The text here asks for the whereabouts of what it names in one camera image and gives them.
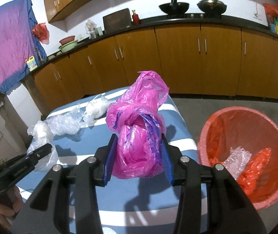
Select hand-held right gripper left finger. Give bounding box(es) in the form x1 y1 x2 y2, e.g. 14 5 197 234
11 134 119 234

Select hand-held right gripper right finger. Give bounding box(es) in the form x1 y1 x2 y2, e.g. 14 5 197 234
161 133 267 234

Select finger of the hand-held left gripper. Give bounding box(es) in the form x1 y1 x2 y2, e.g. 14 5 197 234
27 143 53 168

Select translucent plastic bag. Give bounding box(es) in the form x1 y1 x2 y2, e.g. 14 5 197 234
27 143 58 172

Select pink plastic bag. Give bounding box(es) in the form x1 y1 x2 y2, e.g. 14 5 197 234
106 71 170 179

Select clear bubble wrap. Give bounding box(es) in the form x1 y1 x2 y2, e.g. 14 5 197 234
223 146 253 179

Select large red plastic bag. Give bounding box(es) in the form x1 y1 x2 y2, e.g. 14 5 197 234
236 147 272 195

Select red wastebasket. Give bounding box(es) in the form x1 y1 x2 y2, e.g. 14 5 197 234
197 106 278 210

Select person's left hand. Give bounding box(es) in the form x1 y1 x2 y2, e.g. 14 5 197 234
0 185 24 227

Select round white plastic bag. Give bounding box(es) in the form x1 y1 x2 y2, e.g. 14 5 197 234
27 121 54 144

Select blue white striped tablecloth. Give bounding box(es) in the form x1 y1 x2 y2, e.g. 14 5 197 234
16 88 210 234

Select knotted white plastic bag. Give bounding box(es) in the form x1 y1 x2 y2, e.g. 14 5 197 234
84 94 109 127

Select yellow detergent bottle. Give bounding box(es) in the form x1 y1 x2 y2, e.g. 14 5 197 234
26 56 38 72

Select wooden base cabinets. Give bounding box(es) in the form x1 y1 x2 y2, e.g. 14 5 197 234
33 24 278 117

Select green basin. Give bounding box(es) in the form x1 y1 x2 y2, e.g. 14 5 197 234
58 40 79 53

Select purple blue hanging cloth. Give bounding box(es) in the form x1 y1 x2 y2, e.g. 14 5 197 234
0 0 47 99

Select red basin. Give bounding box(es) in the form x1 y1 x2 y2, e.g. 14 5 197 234
59 36 76 45

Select red hanging plastic bag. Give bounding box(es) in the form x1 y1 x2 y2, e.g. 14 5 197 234
32 22 50 45

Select glass jar with plastic cover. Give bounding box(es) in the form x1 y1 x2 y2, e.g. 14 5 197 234
85 19 103 39

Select black kitchen countertop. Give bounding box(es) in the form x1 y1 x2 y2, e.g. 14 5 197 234
47 15 278 62

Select dark cutting board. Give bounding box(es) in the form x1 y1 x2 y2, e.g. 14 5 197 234
102 8 132 33

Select gas stove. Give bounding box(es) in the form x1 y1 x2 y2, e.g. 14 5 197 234
163 12 223 19

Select black open wok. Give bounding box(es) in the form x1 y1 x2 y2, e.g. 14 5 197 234
158 0 190 18

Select black wok with lid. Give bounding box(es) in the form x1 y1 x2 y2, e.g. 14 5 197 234
197 0 228 17

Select red bag with packets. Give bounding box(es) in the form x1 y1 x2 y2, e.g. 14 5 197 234
263 3 278 36

